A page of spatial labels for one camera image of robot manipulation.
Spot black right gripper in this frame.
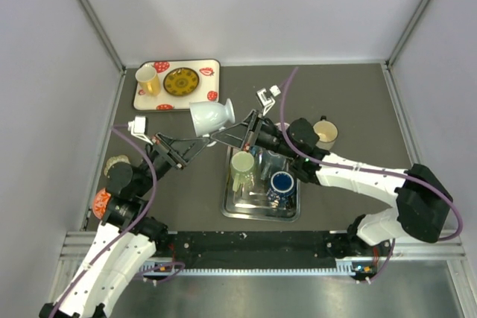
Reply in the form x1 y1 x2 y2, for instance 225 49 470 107
212 109 300 160

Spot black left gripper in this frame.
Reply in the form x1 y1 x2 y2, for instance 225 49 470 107
134 131 211 197

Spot light green mug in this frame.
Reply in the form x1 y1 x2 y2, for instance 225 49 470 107
230 151 256 192

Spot clear plastic measuring cup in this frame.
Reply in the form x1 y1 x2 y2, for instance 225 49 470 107
189 98 236 136

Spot grey-blue mug white inside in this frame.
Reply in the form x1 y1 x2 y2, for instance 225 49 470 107
259 150 287 180

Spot dark blue enamel mug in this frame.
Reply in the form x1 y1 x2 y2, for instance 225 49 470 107
266 171 296 207

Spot cream mug black rim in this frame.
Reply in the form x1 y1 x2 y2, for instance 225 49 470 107
313 115 338 150

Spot lilac ceramic mug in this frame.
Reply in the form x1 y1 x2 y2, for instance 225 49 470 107
274 122 289 130

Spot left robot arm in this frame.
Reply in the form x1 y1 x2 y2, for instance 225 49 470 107
39 134 210 317

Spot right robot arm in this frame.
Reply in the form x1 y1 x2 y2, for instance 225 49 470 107
212 111 454 255

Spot yellow mug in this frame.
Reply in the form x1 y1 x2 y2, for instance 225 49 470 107
135 65 161 96

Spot yellow patterned small plate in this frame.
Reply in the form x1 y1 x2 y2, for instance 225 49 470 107
163 67 200 97

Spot silver metal tray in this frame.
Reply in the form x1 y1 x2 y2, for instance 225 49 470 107
221 147 300 222

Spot strawberry pattern white tray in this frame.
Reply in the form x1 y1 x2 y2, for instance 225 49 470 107
133 59 221 112

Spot floral patterned small bowl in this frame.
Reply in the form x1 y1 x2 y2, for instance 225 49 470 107
104 154 130 178

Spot orange patterned small plate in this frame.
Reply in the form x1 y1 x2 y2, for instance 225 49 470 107
92 188 111 220

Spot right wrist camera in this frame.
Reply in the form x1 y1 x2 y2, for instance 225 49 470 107
256 85 281 116

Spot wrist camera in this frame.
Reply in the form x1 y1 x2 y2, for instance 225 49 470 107
256 85 281 116
127 115 153 144

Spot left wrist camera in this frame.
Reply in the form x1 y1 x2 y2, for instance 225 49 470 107
127 115 153 144

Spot grey slotted cable duct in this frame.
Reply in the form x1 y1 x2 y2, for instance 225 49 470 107
137 259 376 278

